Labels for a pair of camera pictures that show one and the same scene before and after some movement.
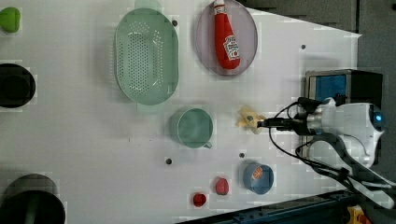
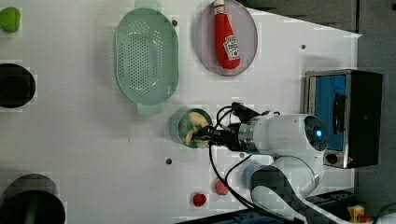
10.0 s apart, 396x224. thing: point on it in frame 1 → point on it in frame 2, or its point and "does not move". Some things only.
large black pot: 32,199 does not move
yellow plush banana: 248,119 → 196,119
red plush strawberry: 221,186 does not move
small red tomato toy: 199,200 does not move
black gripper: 303,127 → 229,136
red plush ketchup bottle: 227,45 does not move
